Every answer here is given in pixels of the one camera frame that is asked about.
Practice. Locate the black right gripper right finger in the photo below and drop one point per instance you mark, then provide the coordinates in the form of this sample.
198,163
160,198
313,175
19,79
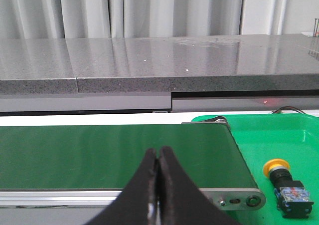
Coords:
180,200

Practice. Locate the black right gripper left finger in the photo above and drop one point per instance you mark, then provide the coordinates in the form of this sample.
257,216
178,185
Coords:
137,203

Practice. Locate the green conveyor belt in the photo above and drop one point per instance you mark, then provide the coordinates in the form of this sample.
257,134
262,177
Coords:
106,156

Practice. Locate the green plastic tray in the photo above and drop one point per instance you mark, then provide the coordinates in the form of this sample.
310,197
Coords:
292,137

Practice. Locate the grey stone counter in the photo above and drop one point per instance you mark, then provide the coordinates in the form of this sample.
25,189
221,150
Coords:
175,74

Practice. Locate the white curtain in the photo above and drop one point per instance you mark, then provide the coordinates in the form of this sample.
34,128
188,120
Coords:
153,18

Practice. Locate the thin metal rods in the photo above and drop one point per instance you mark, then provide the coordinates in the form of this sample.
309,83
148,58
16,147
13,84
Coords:
316,28

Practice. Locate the aluminium conveyor frame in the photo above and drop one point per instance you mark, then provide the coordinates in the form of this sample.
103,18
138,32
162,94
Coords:
229,199

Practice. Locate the yellow push button switch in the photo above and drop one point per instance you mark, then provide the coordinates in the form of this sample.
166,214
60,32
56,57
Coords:
293,199

